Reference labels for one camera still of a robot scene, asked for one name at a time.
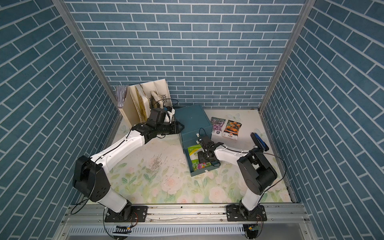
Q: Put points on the black stapler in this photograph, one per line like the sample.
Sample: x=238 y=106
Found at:
x=257 y=140

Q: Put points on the green flower seed bag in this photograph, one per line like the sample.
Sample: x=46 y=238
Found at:
x=193 y=154

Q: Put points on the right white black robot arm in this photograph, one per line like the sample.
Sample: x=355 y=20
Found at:
x=257 y=172

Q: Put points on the orange flower seed bag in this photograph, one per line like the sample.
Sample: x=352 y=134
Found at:
x=231 y=130

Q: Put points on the floral table mat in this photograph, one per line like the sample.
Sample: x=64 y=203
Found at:
x=158 y=172

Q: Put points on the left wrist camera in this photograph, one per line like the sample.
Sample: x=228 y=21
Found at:
x=169 y=114

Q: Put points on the purple flower seed bag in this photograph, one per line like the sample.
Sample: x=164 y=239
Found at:
x=217 y=126

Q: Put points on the purple striped folder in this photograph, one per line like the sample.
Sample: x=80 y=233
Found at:
x=121 y=94

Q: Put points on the blue stapler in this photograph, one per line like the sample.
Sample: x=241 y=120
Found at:
x=266 y=148

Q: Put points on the teal three-drawer cabinet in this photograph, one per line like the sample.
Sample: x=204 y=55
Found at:
x=197 y=124

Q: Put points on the dark sunflower cover book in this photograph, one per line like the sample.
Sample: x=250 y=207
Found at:
x=156 y=101

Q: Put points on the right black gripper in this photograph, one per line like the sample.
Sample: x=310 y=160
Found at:
x=200 y=157

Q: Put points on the white file organizer rack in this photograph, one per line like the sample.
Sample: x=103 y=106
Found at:
x=129 y=110

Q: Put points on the yellow cover book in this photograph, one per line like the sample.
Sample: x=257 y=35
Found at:
x=143 y=103

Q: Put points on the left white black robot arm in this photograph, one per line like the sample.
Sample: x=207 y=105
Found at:
x=90 y=174

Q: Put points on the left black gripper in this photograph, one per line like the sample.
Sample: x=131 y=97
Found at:
x=175 y=127

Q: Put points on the aluminium mounting rail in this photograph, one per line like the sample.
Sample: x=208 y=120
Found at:
x=276 y=213

